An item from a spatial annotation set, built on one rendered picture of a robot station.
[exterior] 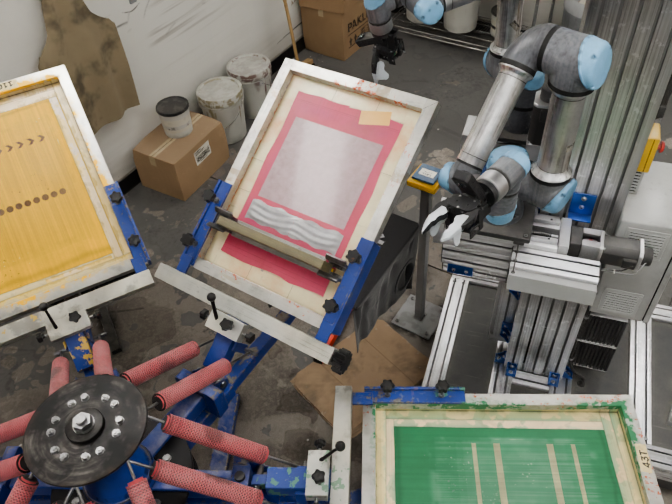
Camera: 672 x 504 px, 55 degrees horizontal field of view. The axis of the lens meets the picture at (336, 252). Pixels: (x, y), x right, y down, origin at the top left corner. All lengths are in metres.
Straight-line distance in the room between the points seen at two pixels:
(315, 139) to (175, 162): 1.99
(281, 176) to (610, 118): 1.03
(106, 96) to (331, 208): 2.22
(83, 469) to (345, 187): 1.10
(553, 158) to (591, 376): 1.44
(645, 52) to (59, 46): 2.83
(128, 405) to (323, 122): 1.09
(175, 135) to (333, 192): 2.28
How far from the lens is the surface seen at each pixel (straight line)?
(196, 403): 2.02
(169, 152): 4.15
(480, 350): 3.06
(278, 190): 2.16
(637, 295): 2.49
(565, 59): 1.70
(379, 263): 2.36
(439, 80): 5.13
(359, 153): 2.10
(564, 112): 1.78
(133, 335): 3.58
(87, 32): 3.87
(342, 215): 2.04
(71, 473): 1.68
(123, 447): 1.67
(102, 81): 3.98
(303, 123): 2.22
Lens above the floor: 2.70
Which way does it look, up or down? 46 degrees down
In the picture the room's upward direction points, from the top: 5 degrees counter-clockwise
